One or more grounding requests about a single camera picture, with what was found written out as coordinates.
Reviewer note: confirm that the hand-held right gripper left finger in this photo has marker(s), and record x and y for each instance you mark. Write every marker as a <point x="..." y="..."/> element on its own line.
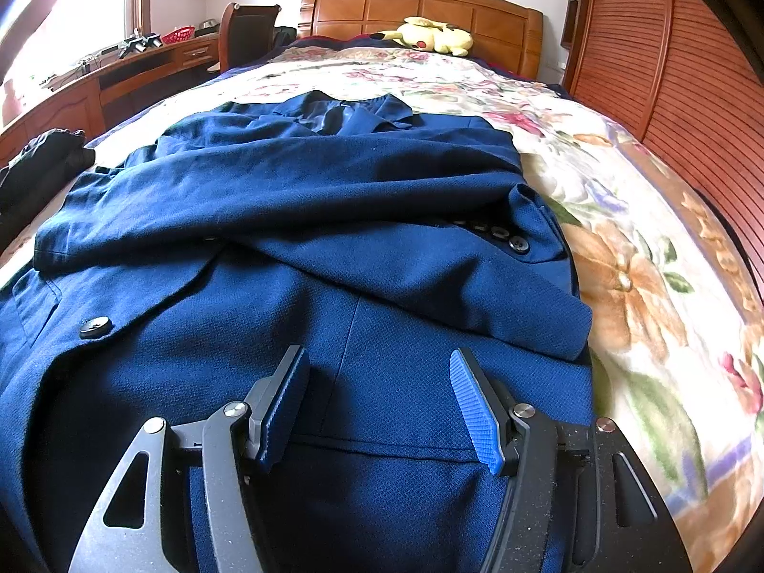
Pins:
<point x="286" y="412"/>

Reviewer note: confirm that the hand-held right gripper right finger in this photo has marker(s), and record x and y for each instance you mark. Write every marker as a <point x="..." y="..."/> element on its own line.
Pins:
<point x="471" y="406"/>

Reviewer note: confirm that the blue suit jacket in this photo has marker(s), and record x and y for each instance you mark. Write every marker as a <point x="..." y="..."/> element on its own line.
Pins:
<point x="298" y="203"/>

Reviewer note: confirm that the floral blanket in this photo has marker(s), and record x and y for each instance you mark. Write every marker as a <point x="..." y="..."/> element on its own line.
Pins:
<point x="644" y="286"/>

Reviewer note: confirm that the black cloth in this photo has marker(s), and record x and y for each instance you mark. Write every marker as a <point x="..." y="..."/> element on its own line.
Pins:
<point x="48" y="161"/>

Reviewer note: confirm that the yellow plush toy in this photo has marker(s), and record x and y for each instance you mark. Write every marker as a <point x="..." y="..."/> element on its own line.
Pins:
<point x="436" y="39"/>

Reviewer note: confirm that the wooden chair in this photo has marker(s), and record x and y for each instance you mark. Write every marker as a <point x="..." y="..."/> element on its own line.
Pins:
<point x="250" y="36"/>

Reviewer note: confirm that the wooden desk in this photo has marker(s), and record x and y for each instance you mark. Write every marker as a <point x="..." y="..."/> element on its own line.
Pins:
<point x="59" y="104"/>

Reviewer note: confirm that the red basket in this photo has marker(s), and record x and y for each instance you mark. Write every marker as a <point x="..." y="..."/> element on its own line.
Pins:
<point x="178" y="36"/>

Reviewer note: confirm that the silver container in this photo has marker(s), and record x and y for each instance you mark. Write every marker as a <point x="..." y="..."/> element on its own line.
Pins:
<point x="207" y="27"/>

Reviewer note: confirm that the black metal tools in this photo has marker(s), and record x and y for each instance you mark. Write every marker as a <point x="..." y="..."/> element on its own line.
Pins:
<point x="140" y="45"/>

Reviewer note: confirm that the wooden slatted wardrobe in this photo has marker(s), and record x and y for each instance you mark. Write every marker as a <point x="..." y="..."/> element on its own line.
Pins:
<point x="686" y="71"/>

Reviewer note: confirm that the wooden bed headboard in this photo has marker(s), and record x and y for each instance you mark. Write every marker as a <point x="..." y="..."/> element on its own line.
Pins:
<point x="370" y="12"/>

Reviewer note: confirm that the window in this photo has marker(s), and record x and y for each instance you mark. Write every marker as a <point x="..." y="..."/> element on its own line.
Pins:
<point x="71" y="12"/>

